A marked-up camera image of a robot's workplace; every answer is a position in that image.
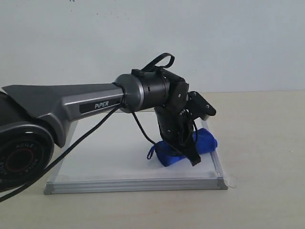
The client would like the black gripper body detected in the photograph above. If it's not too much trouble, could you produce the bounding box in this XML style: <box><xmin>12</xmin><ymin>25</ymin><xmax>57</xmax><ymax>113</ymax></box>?
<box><xmin>154</xmin><ymin>106</ymin><xmax>196</xmax><ymax>153</ymax></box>

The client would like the blue cloth eraser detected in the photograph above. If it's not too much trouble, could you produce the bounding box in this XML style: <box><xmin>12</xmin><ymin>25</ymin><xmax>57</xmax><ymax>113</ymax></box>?
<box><xmin>147</xmin><ymin>128</ymin><xmax>218</xmax><ymax>167</ymax></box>

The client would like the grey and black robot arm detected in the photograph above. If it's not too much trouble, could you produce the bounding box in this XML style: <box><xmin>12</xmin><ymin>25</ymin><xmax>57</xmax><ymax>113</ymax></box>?
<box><xmin>0</xmin><ymin>67</ymin><xmax>201</xmax><ymax>191</ymax></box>

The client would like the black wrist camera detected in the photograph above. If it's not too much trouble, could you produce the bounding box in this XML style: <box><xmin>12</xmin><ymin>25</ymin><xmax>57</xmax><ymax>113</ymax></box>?
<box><xmin>186</xmin><ymin>91</ymin><xmax>216</xmax><ymax>121</ymax></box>

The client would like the white board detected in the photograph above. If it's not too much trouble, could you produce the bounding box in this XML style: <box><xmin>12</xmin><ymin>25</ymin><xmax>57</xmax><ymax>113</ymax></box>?
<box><xmin>44</xmin><ymin>111</ymin><xmax>228</xmax><ymax>195</ymax></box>

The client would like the black cable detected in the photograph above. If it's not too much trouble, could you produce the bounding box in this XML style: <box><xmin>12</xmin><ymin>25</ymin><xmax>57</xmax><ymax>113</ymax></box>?
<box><xmin>0</xmin><ymin>52</ymin><xmax>198</xmax><ymax>203</ymax></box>

